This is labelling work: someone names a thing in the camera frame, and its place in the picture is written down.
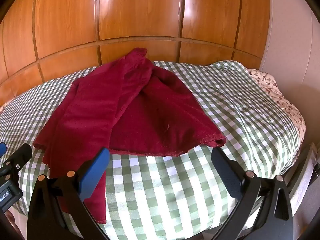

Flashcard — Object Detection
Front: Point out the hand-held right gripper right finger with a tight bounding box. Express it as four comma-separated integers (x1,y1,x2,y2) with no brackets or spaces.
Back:
211,148,294,240

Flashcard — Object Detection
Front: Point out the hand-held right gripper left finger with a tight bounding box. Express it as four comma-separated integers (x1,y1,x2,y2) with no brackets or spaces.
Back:
27,148,110,240

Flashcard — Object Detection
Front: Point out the dark red garment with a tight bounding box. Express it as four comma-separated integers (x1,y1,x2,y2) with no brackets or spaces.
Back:
33,47,227,224

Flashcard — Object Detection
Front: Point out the green checkered bed sheet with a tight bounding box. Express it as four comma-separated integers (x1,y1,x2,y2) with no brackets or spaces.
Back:
0,60,307,240

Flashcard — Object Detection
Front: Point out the wooden panelled headboard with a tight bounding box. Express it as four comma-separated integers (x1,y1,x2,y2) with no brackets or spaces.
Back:
0,0,272,107

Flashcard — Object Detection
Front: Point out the grey bed frame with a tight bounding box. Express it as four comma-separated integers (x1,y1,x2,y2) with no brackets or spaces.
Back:
285,142,320,222

